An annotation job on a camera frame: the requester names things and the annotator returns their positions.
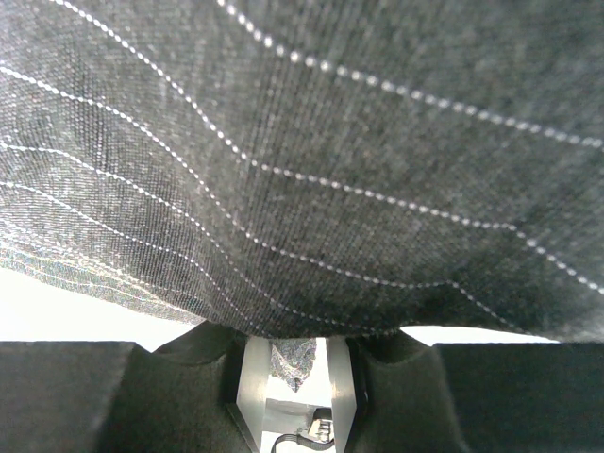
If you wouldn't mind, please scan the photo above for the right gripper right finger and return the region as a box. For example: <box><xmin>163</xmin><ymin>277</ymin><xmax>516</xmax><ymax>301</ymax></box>
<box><xmin>347</xmin><ymin>333</ymin><xmax>603</xmax><ymax>452</ymax></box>

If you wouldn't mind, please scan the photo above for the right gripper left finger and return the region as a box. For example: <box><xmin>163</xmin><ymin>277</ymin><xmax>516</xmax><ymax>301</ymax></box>
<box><xmin>1</xmin><ymin>325</ymin><xmax>251</xmax><ymax>452</ymax></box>

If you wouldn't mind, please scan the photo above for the black pinstriped long sleeve shirt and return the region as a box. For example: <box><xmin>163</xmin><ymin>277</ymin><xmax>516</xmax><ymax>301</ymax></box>
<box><xmin>0</xmin><ymin>0</ymin><xmax>604</xmax><ymax>393</ymax></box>

